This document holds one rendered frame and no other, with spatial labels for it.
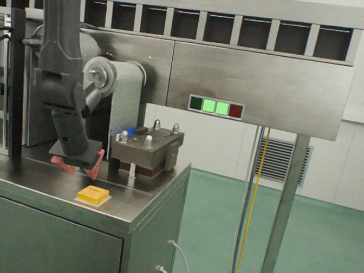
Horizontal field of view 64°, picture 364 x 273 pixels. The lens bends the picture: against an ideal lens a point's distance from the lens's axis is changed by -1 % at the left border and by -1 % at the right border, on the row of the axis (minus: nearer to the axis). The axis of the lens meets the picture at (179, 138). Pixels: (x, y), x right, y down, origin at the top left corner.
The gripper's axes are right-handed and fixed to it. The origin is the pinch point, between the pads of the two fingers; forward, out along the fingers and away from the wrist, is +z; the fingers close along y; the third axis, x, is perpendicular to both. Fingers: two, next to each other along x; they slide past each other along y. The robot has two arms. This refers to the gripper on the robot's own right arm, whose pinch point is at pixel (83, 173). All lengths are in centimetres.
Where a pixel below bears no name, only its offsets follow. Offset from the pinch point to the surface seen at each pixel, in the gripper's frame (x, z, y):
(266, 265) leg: -37, 96, -67
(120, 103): -45.5, 12.8, 9.9
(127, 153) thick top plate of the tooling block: -28.1, 21.1, 1.2
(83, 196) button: -4.2, 17.5, 5.6
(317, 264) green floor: -85, 169, -124
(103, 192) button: -8.4, 18.9, 1.0
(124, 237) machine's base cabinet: 1.4, 24.8, -9.1
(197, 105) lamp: -66, 23, -18
